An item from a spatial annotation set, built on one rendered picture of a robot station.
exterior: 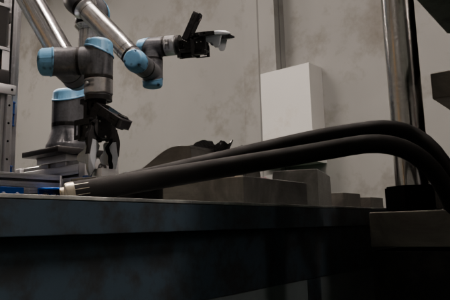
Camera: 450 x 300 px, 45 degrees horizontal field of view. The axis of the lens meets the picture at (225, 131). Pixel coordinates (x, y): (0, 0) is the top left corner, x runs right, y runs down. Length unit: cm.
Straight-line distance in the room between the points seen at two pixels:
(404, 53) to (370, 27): 274
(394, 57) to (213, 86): 349
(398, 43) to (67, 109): 123
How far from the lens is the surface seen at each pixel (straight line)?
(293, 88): 377
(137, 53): 187
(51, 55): 147
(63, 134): 192
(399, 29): 106
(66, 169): 185
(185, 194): 110
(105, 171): 137
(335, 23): 392
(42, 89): 653
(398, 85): 103
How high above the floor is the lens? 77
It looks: 10 degrees up
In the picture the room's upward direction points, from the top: 1 degrees counter-clockwise
